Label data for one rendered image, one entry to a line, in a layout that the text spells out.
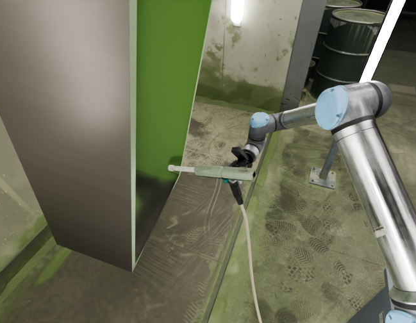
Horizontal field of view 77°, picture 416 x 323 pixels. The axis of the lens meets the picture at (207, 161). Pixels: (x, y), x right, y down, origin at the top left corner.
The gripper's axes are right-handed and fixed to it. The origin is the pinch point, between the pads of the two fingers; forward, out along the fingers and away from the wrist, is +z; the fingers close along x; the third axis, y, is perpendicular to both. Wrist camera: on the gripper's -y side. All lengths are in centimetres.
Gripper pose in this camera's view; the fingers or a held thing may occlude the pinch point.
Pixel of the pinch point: (229, 179)
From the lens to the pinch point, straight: 119.4
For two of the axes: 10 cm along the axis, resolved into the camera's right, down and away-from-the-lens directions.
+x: -8.3, -0.4, 5.6
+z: -4.7, 6.0, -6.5
